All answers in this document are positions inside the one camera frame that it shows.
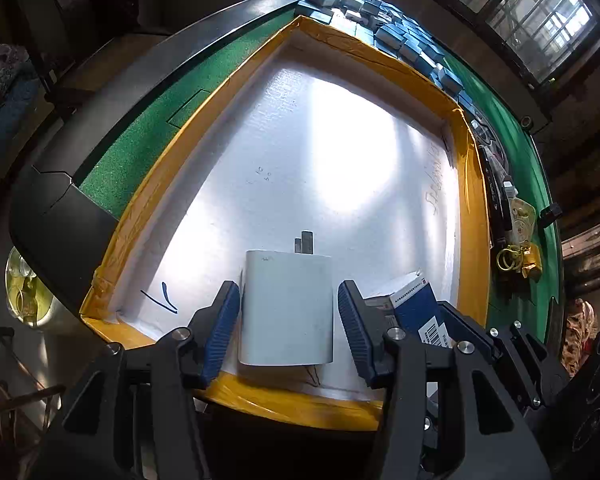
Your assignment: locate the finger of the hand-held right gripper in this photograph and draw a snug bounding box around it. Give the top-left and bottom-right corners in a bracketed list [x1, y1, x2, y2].
[437, 301, 548, 408]

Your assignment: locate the blue white medicine box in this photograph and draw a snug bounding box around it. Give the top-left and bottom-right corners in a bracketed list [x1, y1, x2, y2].
[389, 271, 453, 350]

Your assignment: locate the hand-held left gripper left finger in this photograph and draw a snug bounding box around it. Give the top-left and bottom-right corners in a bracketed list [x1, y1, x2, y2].
[30, 280, 243, 480]

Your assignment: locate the barred window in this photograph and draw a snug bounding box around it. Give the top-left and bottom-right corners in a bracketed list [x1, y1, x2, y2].
[395, 0, 600, 91]

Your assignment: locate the black tower speaker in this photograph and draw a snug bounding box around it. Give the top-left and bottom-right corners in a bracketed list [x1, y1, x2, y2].
[525, 290, 600, 480]

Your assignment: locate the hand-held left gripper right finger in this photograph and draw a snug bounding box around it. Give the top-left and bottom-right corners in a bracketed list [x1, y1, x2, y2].
[336, 280, 551, 480]

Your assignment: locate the wooden chair frame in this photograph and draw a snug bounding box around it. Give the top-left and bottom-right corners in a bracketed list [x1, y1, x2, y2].
[0, 327, 66, 461]

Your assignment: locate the white foam box yellow tape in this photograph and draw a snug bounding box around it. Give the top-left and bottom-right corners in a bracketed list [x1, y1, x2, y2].
[80, 15, 491, 433]

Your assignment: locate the floral cloth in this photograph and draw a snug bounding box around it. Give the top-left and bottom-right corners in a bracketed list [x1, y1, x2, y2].
[560, 297, 599, 377]

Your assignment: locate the white power adapter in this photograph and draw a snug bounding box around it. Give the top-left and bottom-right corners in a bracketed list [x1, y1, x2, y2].
[238, 230, 335, 367]

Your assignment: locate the gold keychain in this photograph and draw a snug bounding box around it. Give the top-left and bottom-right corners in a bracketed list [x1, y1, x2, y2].
[497, 242, 543, 281]

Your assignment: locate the pile of pens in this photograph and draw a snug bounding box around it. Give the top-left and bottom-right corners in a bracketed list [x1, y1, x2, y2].
[470, 117, 518, 248]

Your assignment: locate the pile of mahjong tiles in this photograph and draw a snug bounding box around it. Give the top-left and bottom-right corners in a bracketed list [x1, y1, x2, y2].
[295, 0, 476, 111]

